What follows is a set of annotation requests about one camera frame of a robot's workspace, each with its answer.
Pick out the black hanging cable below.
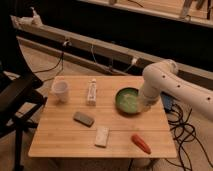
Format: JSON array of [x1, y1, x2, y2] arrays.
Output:
[[32, 39, 72, 83]]

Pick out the black chair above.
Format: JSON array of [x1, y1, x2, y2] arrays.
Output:
[[0, 63, 48, 171]]

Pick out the orange carrot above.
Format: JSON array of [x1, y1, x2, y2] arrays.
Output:
[[131, 134, 151, 154]]

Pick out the white hanging cable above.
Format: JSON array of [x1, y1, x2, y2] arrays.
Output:
[[90, 43, 138, 75]]

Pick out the long wooden beam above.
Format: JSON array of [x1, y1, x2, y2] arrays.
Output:
[[12, 16, 213, 89]]

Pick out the white plastic cup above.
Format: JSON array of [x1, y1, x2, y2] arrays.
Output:
[[51, 80, 69, 103]]

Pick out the blue box on floor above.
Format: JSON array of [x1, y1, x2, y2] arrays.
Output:
[[161, 94, 173, 111]]

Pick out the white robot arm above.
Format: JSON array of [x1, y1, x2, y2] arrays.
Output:
[[138, 59, 213, 122]]

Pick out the grey rectangular sponge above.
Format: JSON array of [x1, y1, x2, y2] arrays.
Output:
[[73, 112, 94, 127]]

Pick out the white tube with cap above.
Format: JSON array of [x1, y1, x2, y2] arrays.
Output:
[[87, 79, 97, 106]]

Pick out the green bowl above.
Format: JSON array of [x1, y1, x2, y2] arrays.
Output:
[[115, 87, 141, 116]]

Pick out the white rectangular block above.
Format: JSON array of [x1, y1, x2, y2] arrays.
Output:
[[95, 126, 109, 147]]

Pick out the black floor cables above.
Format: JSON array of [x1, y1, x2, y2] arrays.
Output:
[[164, 103, 213, 171]]

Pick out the white spray bottle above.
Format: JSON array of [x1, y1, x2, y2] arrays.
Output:
[[31, 7, 43, 27]]

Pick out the wooden table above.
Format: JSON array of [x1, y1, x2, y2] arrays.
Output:
[[29, 76, 177, 158]]

